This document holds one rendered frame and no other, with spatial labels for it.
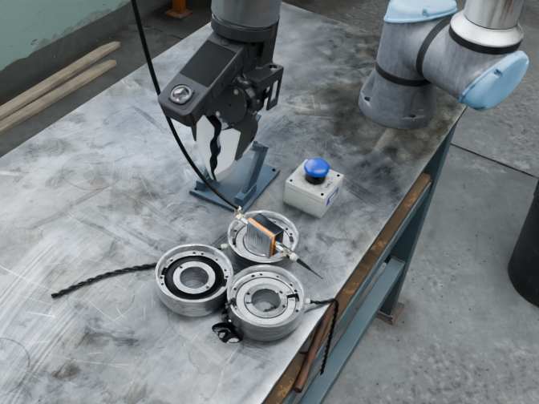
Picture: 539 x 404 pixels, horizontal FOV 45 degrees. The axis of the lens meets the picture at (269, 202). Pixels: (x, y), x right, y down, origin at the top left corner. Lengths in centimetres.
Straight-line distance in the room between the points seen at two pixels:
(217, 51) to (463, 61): 50
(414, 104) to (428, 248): 101
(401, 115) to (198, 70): 61
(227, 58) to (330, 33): 84
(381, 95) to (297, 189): 31
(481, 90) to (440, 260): 114
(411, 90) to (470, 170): 136
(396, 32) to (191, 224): 49
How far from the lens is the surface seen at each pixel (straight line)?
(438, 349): 195
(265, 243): 91
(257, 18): 71
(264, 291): 90
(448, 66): 113
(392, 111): 125
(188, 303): 86
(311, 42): 150
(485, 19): 109
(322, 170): 102
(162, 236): 100
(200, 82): 71
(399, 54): 120
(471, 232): 231
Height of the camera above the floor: 152
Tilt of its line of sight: 43 degrees down
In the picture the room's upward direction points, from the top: 6 degrees clockwise
